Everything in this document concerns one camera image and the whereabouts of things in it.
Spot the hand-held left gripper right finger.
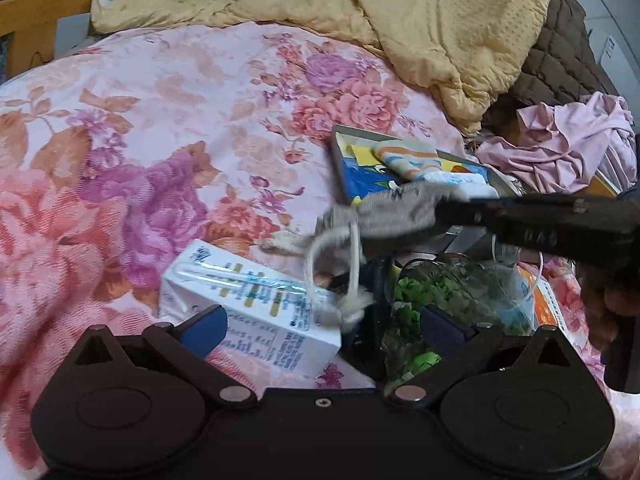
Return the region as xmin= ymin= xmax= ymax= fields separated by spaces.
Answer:
xmin=387 ymin=305 xmax=582 ymax=407

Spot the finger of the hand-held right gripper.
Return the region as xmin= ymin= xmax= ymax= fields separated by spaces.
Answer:
xmin=435 ymin=197 xmax=503 ymax=235

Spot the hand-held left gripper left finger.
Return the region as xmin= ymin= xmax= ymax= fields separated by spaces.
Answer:
xmin=62 ymin=304 xmax=254 ymax=406

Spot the grey drawstring cloth pouch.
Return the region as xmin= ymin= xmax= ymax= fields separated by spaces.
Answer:
xmin=260 ymin=180 xmax=443 ymax=333

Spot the striped sock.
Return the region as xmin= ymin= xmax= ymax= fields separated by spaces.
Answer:
xmin=371 ymin=140 xmax=445 ymax=182

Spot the grey shallow cardboard box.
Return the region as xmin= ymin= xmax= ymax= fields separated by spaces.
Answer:
xmin=330 ymin=124 xmax=528 ymax=207

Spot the person's right hand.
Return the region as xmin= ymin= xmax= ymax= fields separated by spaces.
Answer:
xmin=579 ymin=259 xmax=640 ymax=358

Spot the white folded cloth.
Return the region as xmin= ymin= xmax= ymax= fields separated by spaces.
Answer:
xmin=424 ymin=170 xmax=501 ymax=200

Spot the plastic bag of green vegetables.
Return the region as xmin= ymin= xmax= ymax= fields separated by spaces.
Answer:
xmin=382 ymin=254 xmax=537 ymax=387

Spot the white milk carton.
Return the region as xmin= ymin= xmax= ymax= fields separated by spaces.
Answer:
xmin=159 ymin=240 xmax=344 ymax=379

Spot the black object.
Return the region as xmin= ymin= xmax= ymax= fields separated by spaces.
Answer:
xmin=334 ymin=255 xmax=398 ymax=383

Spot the orange packet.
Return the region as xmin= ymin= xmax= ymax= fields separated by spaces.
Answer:
xmin=517 ymin=264 xmax=562 ymax=332

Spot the pink cloth garment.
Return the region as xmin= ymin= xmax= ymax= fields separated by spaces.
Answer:
xmin=474 ymin=92 xmax=637 ymax=197

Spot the colourful printed towel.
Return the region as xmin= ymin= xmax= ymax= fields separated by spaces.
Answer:
xmin=341 ymin=134 xmax=493 ymax=202

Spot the brown quilted blanket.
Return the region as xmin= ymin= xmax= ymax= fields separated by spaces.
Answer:
xmin=481 ymin=0 xmax=622 ymax=133

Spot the pink floral bedsheet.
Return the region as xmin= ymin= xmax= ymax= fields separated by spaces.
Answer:
xmin=0 ymin=22 xmax=640 ymax=480

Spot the yellow quilt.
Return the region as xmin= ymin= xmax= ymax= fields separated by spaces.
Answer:
xmin=90 ymin=0 xmax=560 ymax=137

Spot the white cable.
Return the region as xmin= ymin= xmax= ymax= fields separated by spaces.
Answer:
xmin=489 ymin=234 xmax=547 ymax=306

